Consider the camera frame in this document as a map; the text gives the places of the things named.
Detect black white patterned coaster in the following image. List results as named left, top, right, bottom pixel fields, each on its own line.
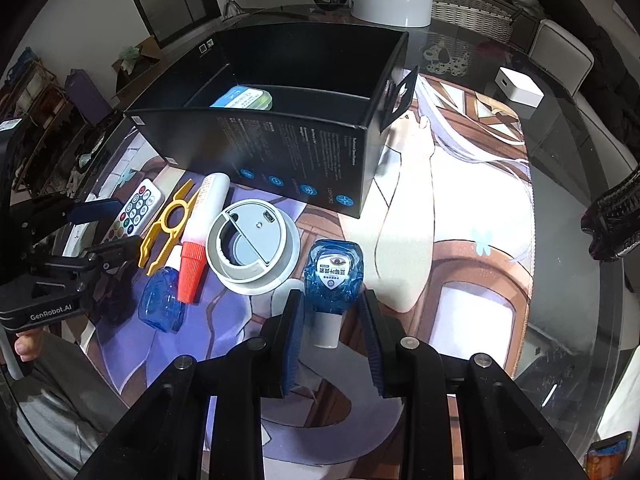
left=422, top=44, right=469, bottom=76

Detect round white grey device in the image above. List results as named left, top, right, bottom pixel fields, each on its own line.
left=206, top=199, right=302, bottom=296

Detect white remote control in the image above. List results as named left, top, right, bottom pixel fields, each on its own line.
left=102, top=178, right=166, bottom=247

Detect white glue tube red cap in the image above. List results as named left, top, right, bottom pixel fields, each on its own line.
left=177, top=172, right=231, bottom=305

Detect person's grey trousers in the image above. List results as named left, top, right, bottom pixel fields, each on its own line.
left=0, top=330, right=143, bottom=480

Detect purple bag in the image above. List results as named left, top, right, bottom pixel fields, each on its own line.
left=65, top=68, right=114, bottom=124

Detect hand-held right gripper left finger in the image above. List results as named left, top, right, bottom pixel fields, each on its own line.
left=75, top=289, right=306, bottom=480

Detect black cardboard box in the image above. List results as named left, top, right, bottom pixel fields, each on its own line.
left=122, top=27, right=419, bottom=220

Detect brown cardboard box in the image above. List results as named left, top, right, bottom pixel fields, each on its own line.
left=111, top=35, right=167, bottom=107

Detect white wicker basket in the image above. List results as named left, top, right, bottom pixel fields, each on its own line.
left=431, top=0, right=522, bottom=49

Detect small white box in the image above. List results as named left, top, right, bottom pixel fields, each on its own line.
left=495, top=66, right=545, bottom=109

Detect wooden shelf rack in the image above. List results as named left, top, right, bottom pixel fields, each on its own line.
left=0, top=47, right=77, bottom=196

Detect person's left hand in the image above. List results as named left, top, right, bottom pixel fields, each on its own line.
left=14, top=332, right=44, bottom=362

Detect yellow plastic tool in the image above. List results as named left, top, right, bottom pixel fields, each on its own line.
left=139, top=179, right=199, bottom=276

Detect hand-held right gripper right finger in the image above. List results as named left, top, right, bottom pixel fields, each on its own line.
left=358, top=289, right=591, bottom=480

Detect orange blue packet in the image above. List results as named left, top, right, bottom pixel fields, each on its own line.
left=585, top=432, right=632, bottom=480

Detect white chair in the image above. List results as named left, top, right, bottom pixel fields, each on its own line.
left=527, top=19, right=597, bottom=97

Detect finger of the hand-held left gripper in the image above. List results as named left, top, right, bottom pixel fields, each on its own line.
left=25, top=234, right=144, bottom=281
left=15, top=195, right=127, bottom=233

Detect labelled blue eye drop bottle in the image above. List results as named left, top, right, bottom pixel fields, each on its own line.
left=304, top=240, right=364, bottom=350

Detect plain blue eye drop bottle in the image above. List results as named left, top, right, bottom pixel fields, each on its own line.
left=138, top=250, right=187, bottom=334

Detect black jacket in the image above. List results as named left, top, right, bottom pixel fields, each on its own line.
left=534, top=0, right=640, bottom=133

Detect printed desk mat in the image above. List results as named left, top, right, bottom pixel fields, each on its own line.
left=82, top=72, right=537, bottom=480

